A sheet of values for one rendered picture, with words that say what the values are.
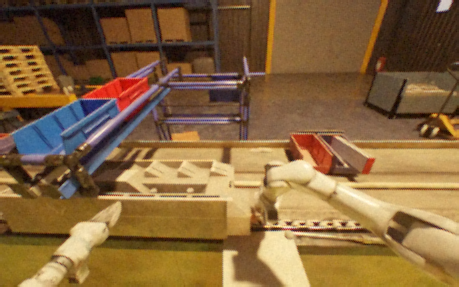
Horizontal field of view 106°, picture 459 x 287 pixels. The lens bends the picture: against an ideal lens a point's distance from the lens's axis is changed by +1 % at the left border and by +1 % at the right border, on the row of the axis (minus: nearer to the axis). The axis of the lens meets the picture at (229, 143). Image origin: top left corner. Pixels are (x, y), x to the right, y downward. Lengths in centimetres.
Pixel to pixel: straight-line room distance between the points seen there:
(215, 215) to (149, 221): 28
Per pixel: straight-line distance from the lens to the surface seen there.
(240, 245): 84
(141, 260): 113
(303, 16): 1129
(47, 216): 112
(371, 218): 51
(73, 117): 95
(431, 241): 48
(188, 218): 79
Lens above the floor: 153
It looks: 30 degrees down
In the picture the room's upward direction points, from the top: 2 degrees counter-clockwise
